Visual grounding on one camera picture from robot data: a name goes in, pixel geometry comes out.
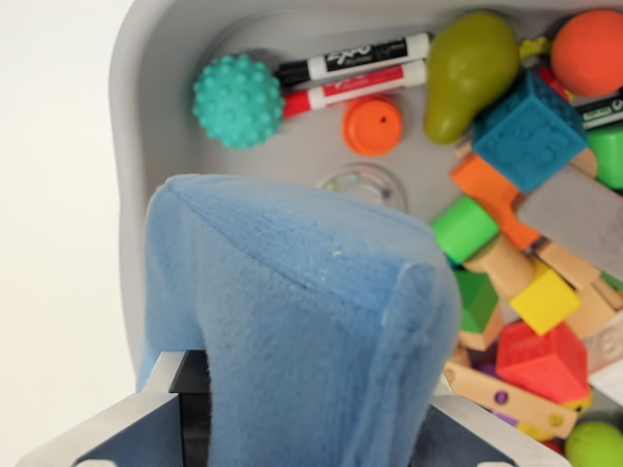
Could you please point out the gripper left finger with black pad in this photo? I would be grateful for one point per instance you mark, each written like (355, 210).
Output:
(136, 428)

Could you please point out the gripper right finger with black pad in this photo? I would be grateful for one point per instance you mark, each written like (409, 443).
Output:
(477, 433)

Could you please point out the light blue plush block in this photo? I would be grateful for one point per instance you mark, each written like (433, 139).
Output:
(302, 301)

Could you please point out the yellow-green plastic link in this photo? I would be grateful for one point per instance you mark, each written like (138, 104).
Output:
(535, 46)

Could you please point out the grey plastic bin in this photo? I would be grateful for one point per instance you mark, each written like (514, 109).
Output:
(292, 160)

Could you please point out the purple wooden block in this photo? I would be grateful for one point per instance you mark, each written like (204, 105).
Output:
(503, 417)

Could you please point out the wooden strip with holes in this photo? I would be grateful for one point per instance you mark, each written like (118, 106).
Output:
(511, 399)

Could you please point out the red rounded plastic toy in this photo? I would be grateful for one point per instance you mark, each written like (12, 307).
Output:
(552, 445)

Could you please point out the natural wooden block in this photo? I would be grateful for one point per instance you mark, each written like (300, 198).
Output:
(482, 336)
(598, 301)
(569, 265)

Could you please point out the red embossed rubber cube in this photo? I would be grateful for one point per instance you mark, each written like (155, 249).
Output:
(540, 360)

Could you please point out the yellow rubber animal toy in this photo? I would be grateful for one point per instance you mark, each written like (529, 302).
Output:
(579, 404)

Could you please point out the lime green ball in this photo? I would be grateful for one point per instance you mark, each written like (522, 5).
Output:
(596, 445)

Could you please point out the green wooden cube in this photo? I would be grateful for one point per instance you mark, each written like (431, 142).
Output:
(474, 299)

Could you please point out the yellow wooden cube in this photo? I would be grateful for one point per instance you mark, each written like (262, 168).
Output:
(545, 301)

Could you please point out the white embossed rubber cube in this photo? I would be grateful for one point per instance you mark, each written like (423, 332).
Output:
(606, 355)

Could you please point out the natural wooden peg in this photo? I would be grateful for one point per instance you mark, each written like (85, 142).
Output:
(506, 267)

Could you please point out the green wooden cylinder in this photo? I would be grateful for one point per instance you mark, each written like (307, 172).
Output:
(462, 228)

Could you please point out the orange wooden block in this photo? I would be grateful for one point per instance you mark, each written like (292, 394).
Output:
(491, 194)

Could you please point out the natural wooden disc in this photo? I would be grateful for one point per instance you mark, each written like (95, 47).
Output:
(587, 161)

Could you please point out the green plastic stacking cup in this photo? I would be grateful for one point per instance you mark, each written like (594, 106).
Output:
(606, 155)

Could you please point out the teal embossed rubber cube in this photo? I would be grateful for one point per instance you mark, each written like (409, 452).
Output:
(530, 131)

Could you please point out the orange plastic stacking cup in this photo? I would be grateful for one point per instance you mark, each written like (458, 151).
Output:
(372, 126)

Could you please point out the teal bumpy rubber ball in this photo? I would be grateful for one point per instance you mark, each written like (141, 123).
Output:
(238, 102)

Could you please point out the small red plastic piece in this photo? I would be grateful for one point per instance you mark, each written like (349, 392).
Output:
(555, 83)

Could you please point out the green toy pear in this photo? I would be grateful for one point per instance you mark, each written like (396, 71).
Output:
(467, 73)

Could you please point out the red dry erase marker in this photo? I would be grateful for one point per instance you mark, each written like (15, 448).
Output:
(360, 85)

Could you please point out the black dry erase marker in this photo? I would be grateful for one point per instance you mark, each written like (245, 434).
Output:
(360, 56)

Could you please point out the orange foam ball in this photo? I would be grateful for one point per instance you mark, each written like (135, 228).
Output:
(589, 53)

